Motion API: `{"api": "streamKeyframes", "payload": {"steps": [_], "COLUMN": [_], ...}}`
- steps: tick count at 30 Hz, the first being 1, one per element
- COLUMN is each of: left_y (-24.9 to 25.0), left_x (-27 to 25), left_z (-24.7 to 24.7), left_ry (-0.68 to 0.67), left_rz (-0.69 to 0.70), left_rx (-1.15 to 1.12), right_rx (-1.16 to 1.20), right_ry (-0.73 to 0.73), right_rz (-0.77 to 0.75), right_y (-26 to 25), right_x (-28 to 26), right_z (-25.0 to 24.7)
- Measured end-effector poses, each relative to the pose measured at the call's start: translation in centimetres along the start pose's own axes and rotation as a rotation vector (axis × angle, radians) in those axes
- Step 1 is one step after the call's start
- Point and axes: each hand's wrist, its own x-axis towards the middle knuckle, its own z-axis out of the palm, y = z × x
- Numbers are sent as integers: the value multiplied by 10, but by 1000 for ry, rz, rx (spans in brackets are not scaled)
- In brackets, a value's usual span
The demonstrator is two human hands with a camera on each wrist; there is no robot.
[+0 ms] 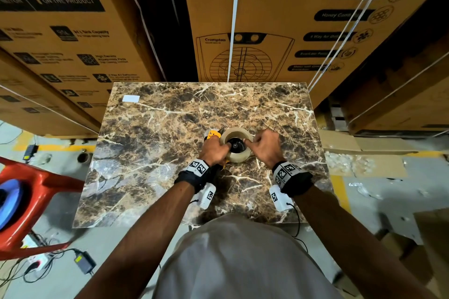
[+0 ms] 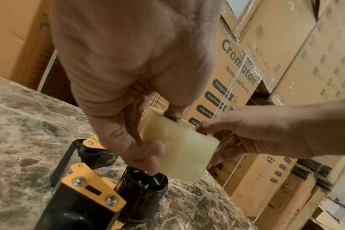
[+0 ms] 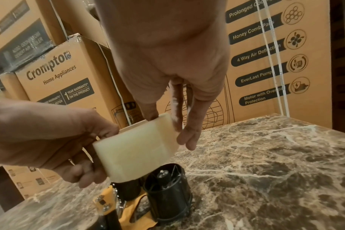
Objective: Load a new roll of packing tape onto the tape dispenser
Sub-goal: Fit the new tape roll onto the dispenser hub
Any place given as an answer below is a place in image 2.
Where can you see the printed appliance carton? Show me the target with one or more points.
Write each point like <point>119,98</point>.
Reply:
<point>255,186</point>

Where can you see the fan print appliance carton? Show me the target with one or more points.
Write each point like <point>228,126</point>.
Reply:
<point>232,74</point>

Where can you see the clear tape roll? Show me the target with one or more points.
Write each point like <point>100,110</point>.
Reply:
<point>184,152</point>

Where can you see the black label appliance carton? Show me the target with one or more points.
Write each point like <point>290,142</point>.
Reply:
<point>16,45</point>

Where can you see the yellow black tape dispenser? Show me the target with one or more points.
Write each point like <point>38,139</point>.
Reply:
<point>84,186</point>

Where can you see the person's right hand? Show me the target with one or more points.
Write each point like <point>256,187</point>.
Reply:
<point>260,130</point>

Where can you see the person's left hand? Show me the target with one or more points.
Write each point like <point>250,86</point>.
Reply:
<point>132,56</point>

